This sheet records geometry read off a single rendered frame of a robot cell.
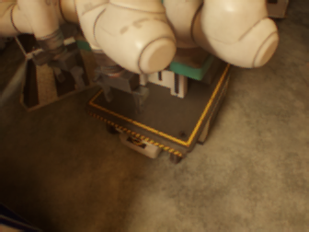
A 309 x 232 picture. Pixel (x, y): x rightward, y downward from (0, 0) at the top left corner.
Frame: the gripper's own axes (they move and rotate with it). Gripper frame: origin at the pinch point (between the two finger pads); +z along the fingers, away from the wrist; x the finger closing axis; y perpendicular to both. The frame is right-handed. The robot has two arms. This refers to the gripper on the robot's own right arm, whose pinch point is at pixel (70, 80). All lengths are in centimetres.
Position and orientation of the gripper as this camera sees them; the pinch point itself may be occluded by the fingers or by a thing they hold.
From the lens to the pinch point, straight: 86.7
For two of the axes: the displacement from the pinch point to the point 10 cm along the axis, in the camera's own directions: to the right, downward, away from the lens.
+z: 0.9, 6.4, 7.6
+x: -8.6, -3.4, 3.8
